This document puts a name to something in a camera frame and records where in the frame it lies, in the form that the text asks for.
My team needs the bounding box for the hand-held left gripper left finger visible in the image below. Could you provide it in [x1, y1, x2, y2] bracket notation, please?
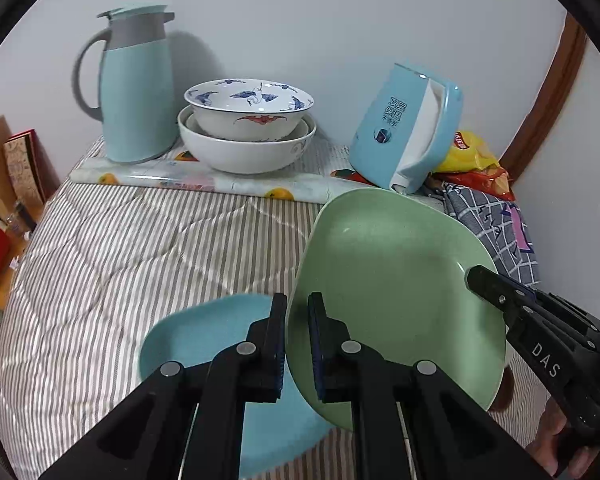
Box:
[40, 292, 289, 480]

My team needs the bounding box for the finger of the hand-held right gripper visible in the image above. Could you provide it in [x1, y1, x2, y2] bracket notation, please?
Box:
[465, 264, 539, 332]
[531, 291, 600, 357]

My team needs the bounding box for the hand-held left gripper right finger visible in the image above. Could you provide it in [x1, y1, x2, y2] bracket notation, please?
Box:
[306, 291, 546, 480]

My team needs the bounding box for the light blue plate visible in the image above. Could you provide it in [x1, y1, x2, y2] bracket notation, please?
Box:
[139, 294, 337, 479]

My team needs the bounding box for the green plate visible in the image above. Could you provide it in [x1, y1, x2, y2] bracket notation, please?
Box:
[285, 187, 509, 434]

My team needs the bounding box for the person's right hand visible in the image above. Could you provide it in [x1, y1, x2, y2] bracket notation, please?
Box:
[534, 399, 600, 480]

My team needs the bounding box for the grey checked cloth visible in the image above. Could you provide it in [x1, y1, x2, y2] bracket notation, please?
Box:
[440, 181, 542, 289]

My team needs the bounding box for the red snack bag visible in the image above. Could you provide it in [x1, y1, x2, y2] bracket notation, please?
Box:
[431, 165, 516, 202]

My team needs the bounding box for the yellow chip bag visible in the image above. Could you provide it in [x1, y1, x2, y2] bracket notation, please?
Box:
[434, 130, 502, 175]

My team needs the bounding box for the striped quilt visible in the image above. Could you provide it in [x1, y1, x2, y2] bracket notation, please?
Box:
[0, 134, 556, 480]

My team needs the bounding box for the light blue electric kettle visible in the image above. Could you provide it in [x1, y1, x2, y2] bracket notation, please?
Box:
[348, 63, 465, 195]

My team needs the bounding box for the large white bowl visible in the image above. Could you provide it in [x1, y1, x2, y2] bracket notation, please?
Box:
[177, 105, 317, 175]

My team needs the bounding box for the fruit print plastic sheet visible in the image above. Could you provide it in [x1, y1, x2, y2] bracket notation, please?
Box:
[68, 135, 377, 206]

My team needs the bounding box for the blue crane patterned bowl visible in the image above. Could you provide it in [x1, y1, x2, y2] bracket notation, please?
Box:
[183, 78, 315, 144]

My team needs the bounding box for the medium white bowl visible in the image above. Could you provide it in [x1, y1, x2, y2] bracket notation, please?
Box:
[185, 110, 313, 139]

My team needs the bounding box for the wooden nightstand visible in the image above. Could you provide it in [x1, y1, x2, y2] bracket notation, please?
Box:
[0, 180, 47, 312]

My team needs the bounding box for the small glass bottle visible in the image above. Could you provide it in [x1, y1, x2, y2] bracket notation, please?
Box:
[6, 201, 37, 235]

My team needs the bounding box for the light blue thermos jug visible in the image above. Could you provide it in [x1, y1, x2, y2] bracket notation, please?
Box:
[71, 5, 180, 165]

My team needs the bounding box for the patterned book with red cover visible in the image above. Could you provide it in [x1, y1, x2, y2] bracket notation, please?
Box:
[2, 130, 49, 206]

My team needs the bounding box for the brown wooden door frame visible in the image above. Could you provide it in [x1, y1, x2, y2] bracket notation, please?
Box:
[497, 12, 589, 182]

